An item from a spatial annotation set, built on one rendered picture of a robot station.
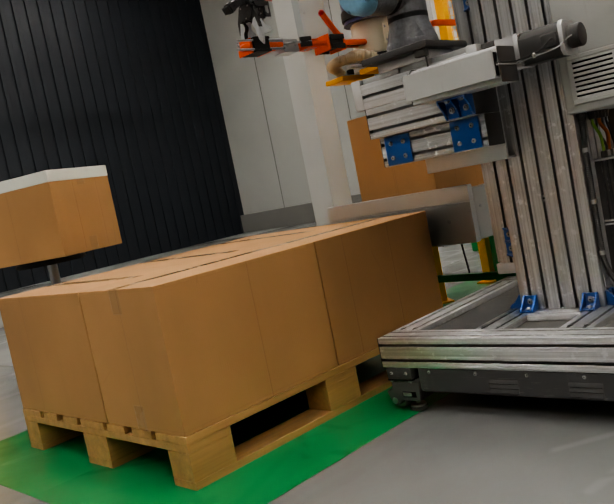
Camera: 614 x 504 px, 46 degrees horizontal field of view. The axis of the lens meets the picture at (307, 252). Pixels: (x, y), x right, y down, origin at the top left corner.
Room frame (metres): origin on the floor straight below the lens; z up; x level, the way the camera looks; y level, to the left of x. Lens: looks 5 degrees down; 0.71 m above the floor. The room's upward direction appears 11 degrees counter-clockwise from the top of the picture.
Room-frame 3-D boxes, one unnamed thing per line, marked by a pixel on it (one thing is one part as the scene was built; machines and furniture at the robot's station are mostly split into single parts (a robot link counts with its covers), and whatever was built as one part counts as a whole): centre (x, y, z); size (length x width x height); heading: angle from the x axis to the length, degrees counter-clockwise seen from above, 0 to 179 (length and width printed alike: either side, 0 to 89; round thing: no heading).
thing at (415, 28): (2.15, -0.42, 1.09); 0.15 x 0.15 x 0.10
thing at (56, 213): (3.66, 1.26, 0.82); 0.60 x 0.40 x 0.40; 63
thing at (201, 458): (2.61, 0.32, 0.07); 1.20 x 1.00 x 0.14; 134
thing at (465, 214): (2.86, -0.37, 0.47); 0.70 x 0.03 x 0.15; 44
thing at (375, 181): (3.10, -0.62, 0.75); 0.60 x 0.40 x 0.40; 131
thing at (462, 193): (2.86, -0.37, 0.58); 0.70 x 0.03 x 0.06; 44
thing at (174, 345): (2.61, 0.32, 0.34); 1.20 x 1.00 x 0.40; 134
